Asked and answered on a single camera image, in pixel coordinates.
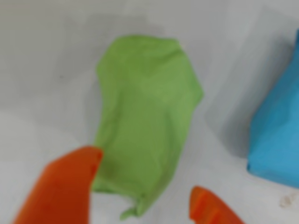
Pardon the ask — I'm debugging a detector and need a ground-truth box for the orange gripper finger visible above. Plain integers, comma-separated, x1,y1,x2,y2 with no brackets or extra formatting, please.
13,146,103,224
189,185,246,224

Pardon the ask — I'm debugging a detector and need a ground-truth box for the blue paper ball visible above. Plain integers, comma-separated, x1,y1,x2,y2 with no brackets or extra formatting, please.
247,29,299,189

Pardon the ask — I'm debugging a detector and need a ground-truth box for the green paper ball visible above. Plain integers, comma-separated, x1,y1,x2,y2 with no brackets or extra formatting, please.
92,35,204,221

